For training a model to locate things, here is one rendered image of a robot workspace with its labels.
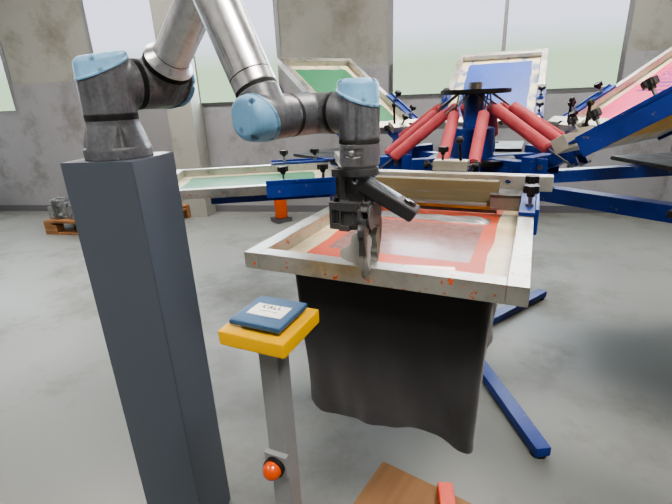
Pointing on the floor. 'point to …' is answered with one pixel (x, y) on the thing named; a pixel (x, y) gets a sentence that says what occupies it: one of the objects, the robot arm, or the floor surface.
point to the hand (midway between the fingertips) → (371, 268)
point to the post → (277, 392)
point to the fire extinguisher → (280, 212)
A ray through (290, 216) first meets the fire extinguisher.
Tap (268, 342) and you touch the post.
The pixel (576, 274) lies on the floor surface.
